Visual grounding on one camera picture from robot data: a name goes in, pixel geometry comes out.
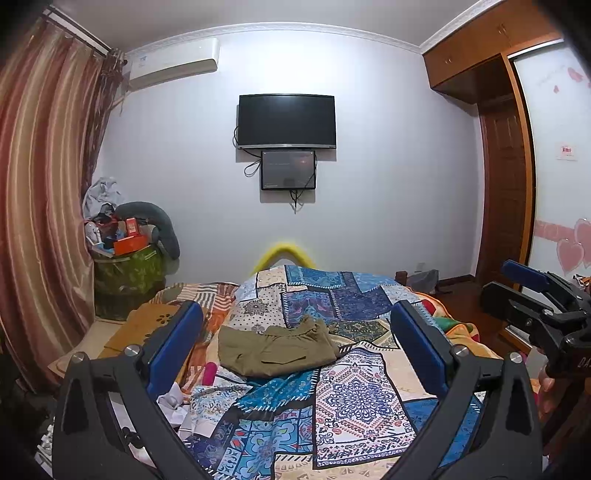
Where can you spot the wooden wardrobe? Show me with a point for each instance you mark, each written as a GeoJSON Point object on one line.
{"type": "Point", "coordinates": [533, 100]}

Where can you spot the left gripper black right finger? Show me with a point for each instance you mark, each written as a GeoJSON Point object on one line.
{"type": "Point", "coordinates": [506, 442]}

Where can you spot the grey cloth on pile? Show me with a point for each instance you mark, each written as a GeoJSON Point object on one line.
{"type": "Point", "coordinates": [104, 191]}

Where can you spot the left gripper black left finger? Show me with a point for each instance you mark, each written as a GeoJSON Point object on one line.
{"type": "Point", "coordinates": [107, 422]}

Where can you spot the olive khaki pants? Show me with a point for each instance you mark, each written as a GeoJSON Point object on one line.
{"type": "Point", "coordinates": [277, 351]}

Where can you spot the right hand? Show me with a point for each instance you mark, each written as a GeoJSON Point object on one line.
{"type": "Point", "coordinates": [547, 398]}

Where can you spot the brown cardboard box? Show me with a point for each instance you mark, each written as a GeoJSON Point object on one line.
{"type": "Point", "coordinates": [138, 327]}

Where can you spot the black wall television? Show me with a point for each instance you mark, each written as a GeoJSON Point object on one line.
{"type": "Point", "coordinates": [286, 121]}

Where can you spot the small wall monitor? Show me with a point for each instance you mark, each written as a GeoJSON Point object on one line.
{"type": "Point", "coordinates": [288, 170]}

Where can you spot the orange fleece blanket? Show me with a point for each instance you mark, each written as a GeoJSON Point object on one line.
{"type": "Point", "coordinates": [457, 332]}

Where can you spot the white crumpled cloth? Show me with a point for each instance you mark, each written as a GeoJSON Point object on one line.
{"type": "Point", "coordinates": [173, 405]}

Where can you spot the grey neck pillow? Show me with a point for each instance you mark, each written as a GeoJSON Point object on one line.
{"type": "Point", "coordinates": [162, 235]}

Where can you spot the yellow bed footboard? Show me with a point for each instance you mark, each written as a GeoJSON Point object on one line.
{"type": "Point", "coordinates": [284, 249]}

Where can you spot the white air conditioner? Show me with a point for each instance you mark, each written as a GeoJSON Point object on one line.
{"type": "Point", "coordinates": [174, 62]}

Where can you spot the wooden door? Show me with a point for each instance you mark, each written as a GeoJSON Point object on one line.
{"type": "Point", "coordinates": [505, 190]}

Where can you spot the blue patchwork bed sheet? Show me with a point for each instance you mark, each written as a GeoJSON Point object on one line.
{"type": "Point", "coordinates": [352, 419]}

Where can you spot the green storage bag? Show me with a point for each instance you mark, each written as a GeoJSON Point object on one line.
{"type": "Point", "coordinates": [124, 283]}

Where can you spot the striped pink curtain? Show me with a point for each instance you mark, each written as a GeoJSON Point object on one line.
{"type": "Point", "coordinates": [56, 97]}

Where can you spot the pink folded garment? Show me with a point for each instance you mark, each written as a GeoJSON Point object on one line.
{"type": "Point", "coordinates": [208, 374]}

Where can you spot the orange box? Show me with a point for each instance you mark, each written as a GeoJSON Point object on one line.
{"type": "Point", "coordinates": [129, 245]}

